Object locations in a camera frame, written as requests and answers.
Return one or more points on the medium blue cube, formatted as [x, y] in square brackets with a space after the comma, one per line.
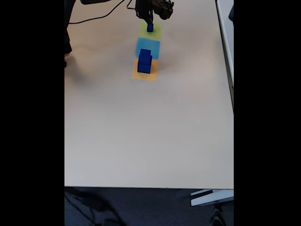
[145, 56]

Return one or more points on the small blue cube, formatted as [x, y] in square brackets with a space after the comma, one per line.
[150, 28]

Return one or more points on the green paper square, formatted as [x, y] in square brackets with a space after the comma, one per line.
[156, 33]

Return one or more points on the orange paper square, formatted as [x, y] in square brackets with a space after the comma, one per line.
[145, 77]

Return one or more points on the white adjacent table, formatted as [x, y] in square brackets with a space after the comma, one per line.
[225, 35]

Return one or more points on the large blue cube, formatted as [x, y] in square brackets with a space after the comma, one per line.
[144, 68]

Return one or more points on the light blue paper square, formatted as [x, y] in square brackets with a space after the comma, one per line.
[155, 48]

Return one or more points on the dark object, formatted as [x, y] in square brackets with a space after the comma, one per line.
[231, 13]

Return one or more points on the black camera box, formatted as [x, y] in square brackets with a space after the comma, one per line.
[163, 9]

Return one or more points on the white table foot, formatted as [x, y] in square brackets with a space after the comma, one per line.
[211, 199]

